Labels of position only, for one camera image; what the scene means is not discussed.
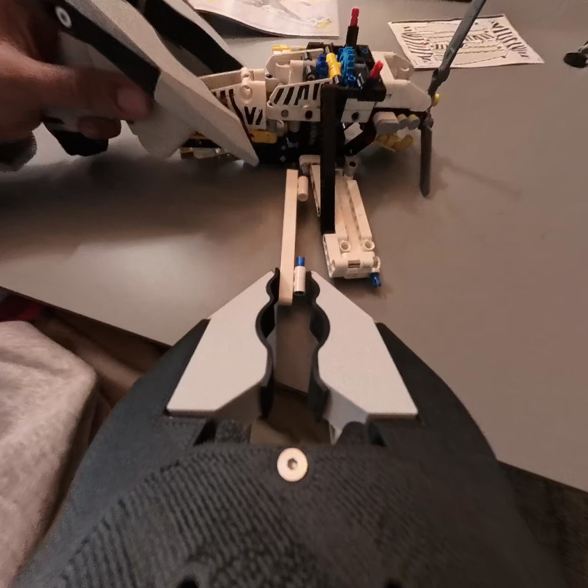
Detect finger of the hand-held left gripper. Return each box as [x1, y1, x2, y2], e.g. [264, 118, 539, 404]
[69, 0, 259, 166]
[138, 0, 244, 77]

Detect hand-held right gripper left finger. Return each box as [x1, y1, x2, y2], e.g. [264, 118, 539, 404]
[166, 269, 281, 419]

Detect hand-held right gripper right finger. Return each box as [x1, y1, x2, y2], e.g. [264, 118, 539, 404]
[305, 271, 420, 443]

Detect long white lego beam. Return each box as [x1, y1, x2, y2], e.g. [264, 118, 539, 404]
[278, 169, 309, 306]

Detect zebra striped lego airplane model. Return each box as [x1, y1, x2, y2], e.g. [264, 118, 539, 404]
[180, 0, 488, 288]

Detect person's left forearm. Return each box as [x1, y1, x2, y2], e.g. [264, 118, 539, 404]
[0, 133, 37, 172]

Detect loose small Lego pieces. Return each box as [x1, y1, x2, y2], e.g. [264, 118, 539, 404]
[564, 40, 588, 69]

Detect person's left hand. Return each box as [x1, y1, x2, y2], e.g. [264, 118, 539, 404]
[0, 28, 154, 141]

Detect open instruction booklet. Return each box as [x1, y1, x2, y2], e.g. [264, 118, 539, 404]
[187, 0, 341, 38]

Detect zebra striped sticker sheet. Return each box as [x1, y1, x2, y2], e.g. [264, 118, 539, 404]
[388, 14, 546, 70]

